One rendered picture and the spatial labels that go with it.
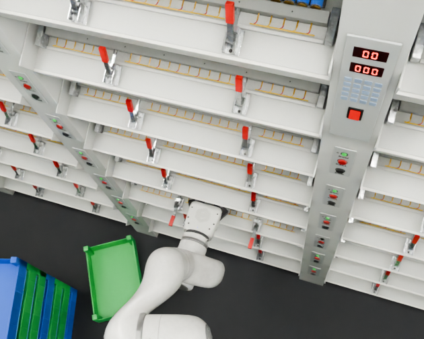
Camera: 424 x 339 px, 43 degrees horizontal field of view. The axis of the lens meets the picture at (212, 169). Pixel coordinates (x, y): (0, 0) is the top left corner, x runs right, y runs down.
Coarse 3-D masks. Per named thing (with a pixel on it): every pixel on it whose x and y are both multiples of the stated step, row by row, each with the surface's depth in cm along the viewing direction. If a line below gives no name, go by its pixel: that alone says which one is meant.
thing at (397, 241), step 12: (348, 228) 149; (360, 228) 148; (372, 228) 147; (384, 228) 146; (348, 240) 149; (360, 240) 148; (372, 240) 147; (384, 240) 146; (396, 240) 146; (408, 240) 145; (420, 240) 144; (396, 252) 146; (408, 252) 145; (420, 252) 144
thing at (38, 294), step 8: (40, 272) 187; (40, 280) 187; (40, 288) 187; (40, 296) 187; (40, 304) 187; (32, 312) 187; (40, 312) 186; (32, 320) 180; (32, 328) 180; (32, 336) 180
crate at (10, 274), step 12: (0, 264) 178; (12, 264) 177; (24, 264) 175; (0, 276) 176; (12, 276) 176; (24, 276) 175; (0, 288) 175; (12, 288) 174; (0, 300) 173; (12, 300) 167; (0, 312) 171; (12, 312) 167; (0, 324) 170; (12, 324) 166; (0, 336) 168; (12, 336) 166
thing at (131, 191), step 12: (132, 192) 182; (144, 192) 181; (156, 192) 180; (156, 204) 180; (168, 204) 179; (228, 216) 174; (240, 216) 173; (240, 228) 173; (264, 228) 172; (276, 228) 171; (288, 228) 170; (288, 240) 170; (300, 240) 169
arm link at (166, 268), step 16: (160, 256) 120; (176, 256) 122; (144, 272) 121; (160, 272) 117; (176, 272) 120; (144, 288) 116; (160, 288) 116; (176, 288) 120; (128, 304) 115; (144, 304) 116; (160, 304) 121; (112, 320) 114; (128, 320) 113; (112, 336) 112; (128, 336) 111
